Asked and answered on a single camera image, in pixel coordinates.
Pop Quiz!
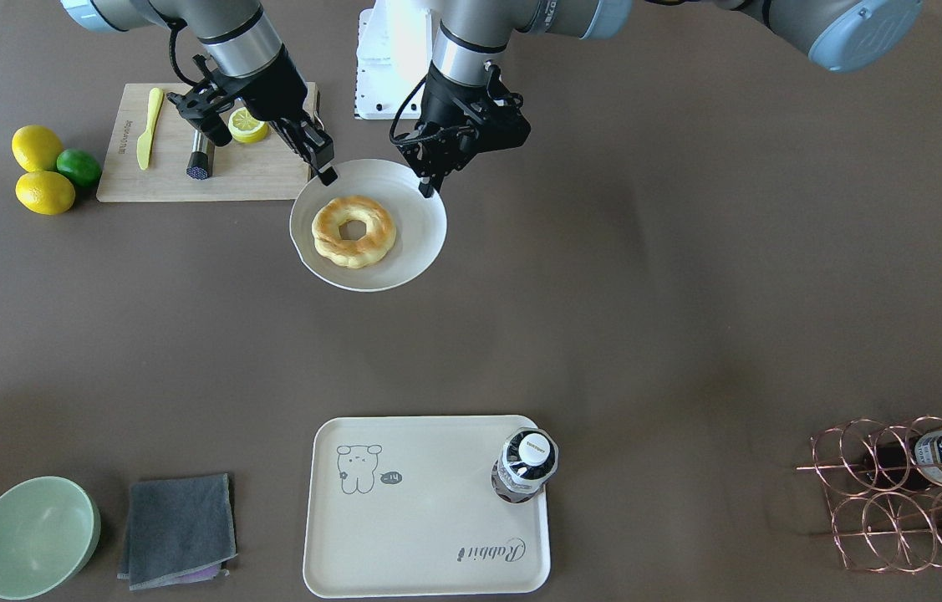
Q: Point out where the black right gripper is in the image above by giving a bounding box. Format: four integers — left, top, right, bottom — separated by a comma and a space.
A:
166, 48, 339, 186

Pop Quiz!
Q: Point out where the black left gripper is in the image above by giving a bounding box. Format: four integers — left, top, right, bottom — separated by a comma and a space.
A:
393, 64, 531, 198

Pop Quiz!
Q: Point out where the white round plate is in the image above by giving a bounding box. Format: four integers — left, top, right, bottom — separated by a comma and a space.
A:
288, 159, 447, 293

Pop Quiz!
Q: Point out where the glazed yellow donut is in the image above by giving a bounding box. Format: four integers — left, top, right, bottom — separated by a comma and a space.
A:
311, 195, 398, 269

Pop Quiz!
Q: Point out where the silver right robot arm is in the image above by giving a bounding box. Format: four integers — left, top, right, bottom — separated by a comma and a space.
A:
62, 1, 338, 186

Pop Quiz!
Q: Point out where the cream rabbit tray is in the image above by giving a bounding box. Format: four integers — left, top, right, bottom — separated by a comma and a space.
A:
303, 415, 552, 599

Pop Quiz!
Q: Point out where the half lemon slice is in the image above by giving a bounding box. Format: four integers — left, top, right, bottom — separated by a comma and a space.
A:
227, 107, 271, 145

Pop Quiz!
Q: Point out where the steel cylinder grinder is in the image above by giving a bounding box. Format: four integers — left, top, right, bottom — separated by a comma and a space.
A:
186, 130, 215, 181

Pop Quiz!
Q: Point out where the wooden cutting board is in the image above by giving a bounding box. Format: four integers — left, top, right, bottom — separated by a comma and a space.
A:
96, 83, 313, 203

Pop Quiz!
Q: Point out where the yellow plastic knife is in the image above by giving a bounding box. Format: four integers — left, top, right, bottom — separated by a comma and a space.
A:
135, 87, 165, 171

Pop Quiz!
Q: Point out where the green lime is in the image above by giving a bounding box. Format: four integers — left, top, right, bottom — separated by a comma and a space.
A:
55, 148, 103, 188

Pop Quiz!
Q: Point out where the lower yellow lemon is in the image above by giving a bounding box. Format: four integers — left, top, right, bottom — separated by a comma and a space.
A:
15, 171, 76, 216

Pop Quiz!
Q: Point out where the yellow lemon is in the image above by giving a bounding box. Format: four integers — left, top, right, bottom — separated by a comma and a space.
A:
15, 171, 76, 216
11, 125, 64, 172

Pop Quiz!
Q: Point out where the standing plastic drink bottle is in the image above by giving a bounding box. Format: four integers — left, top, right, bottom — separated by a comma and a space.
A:
491, 428, 559, 503

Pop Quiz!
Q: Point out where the upper yellow lemon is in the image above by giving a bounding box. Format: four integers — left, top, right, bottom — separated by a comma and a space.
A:
11, 125, 64, 172

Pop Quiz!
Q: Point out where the grey folded cloth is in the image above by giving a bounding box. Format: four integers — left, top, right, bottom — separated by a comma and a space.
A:
118, 472, 238, 591

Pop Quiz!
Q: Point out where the green bowl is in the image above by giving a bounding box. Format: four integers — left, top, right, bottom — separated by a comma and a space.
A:
0, 476, 101, 601

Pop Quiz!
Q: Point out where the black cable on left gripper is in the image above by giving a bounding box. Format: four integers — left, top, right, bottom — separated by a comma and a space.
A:
390, 77, 438, 148

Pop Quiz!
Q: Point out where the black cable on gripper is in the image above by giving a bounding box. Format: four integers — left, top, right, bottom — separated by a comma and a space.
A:
390, 77, 438, 148
167, 22, 191, 93

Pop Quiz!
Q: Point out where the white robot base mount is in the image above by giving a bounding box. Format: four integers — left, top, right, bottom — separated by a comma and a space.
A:
354, 0, 505, 120

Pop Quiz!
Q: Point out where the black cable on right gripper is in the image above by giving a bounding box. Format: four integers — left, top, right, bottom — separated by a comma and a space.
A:
167, 22, 191, 93

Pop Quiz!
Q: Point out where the copper wire bottle rack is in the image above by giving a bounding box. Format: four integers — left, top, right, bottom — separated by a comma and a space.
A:
800, 416, 942, 573

